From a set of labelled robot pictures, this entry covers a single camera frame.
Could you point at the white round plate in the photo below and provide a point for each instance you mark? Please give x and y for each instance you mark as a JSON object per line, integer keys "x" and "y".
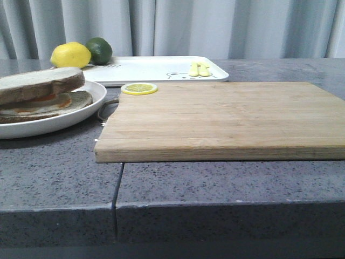
{"x": 48, "y": 125}

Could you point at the white bear tray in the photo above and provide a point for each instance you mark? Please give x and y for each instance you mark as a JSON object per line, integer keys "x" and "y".
{"x": 151, "y": 69}

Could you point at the lemon slice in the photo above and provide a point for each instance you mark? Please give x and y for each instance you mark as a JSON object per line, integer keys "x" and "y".
{"x": 139, "y": 88}

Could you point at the wooden cutting board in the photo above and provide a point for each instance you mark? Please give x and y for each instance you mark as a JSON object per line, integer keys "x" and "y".
{"x": 243, "y": 121}

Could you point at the green lime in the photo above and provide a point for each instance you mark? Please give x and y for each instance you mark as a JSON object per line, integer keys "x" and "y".
{"x": 101, "y": 51}

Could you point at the fried egg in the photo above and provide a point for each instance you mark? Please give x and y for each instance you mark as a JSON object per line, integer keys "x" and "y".
{"x": 54, "y": 103}

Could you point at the yellow lemon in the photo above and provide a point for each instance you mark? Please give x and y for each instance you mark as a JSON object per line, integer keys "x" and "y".
{"x": 72, "y": 54}

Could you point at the grey curtain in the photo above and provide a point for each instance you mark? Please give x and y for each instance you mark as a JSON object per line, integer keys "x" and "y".
{"x": 213, "y": 29}

